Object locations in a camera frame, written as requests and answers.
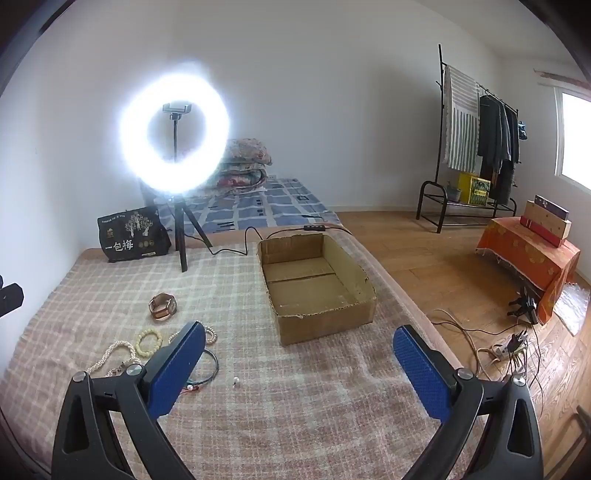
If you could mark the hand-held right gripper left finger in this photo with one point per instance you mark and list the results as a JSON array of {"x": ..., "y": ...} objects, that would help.
[{"x": 180, "y": 364}]

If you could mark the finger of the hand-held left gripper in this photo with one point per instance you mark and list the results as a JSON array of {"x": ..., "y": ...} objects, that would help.
[{"x": 10, "y": 297}]

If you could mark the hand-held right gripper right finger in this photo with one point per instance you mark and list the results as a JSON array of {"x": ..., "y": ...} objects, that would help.
[{"x": 418, "y": 369}]

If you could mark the thin metal bangle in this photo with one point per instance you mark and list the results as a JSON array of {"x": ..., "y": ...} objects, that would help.
[{"x": 215, "y": 364}]

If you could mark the cardboard box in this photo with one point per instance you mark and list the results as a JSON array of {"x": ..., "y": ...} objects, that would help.
[{"x": 314, "y": 295}]

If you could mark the small pearl strand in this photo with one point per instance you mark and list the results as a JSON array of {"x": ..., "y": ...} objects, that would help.
[{"x": 211, "y": 334}]

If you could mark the white power strip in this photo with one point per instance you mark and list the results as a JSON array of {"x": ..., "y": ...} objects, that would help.
[{"x": 505, "y": 348}]

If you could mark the black tripod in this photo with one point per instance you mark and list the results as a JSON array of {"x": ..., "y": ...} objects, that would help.
[{"x": 181, "y": 240}]

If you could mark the black snack bag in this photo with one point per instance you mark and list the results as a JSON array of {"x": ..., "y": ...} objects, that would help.
[{"x": 134, "y": 235}]

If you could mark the orange cloth covered table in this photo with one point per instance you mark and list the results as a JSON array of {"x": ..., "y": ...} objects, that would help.
[{"x": 521, "y": 263}]

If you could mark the bubble wrap sheet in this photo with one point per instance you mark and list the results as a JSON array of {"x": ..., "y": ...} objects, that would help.
[{"x": 575, "y": 309}]

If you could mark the small grey pot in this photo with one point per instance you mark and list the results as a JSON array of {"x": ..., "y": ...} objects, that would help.
[{"x": 454, "y": 194}]

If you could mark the blue checkered bed sheet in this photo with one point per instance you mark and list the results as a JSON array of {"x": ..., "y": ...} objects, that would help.
[{"x": 277, "y": 207}]

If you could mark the yellow box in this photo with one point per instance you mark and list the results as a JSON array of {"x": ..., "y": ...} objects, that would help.
[{"x": 473, "y": 189}]

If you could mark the purple lidded gift box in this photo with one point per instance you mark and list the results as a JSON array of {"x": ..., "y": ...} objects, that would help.
[{"x": 551, "y": 206}]

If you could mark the black hanging garment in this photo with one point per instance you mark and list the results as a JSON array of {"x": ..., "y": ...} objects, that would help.
[{"x": 510, "y": 175}]

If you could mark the black metal clothes rack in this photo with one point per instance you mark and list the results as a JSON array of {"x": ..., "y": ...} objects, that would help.
[{"x": 437, "y": 138}]

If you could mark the dark grey hanging coat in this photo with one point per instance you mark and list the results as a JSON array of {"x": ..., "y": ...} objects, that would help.
[{"x": 491, "y": 134}]

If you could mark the black phone holder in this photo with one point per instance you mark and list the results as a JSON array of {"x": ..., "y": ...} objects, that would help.
[{"x": 177, "y": 109}]

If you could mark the striped hanging towel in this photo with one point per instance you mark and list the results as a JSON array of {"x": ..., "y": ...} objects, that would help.
[{"x": 461, "y": 120}]

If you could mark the small blue hanging bag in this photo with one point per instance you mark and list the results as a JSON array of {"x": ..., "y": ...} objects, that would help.
[{"x": 522, "y": 131}]

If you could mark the window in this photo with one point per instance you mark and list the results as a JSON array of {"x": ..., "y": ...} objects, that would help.
[{"x": 577, "y": 138}]

